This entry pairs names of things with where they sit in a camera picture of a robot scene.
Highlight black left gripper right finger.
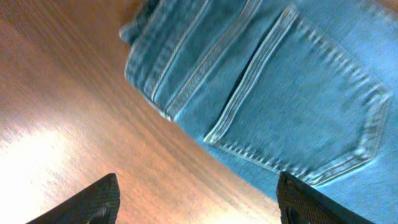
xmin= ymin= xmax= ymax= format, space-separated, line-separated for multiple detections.
xmin=277 ymin=172 xmax=373 ymax=224

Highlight blue denim jeans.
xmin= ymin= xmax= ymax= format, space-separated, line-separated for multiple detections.
xmin=120 ymin=0 xmax=397 ymax=223

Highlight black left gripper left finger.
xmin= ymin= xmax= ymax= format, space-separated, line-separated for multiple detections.
xmin=28 ymin=173 xmax=120 ymax=224

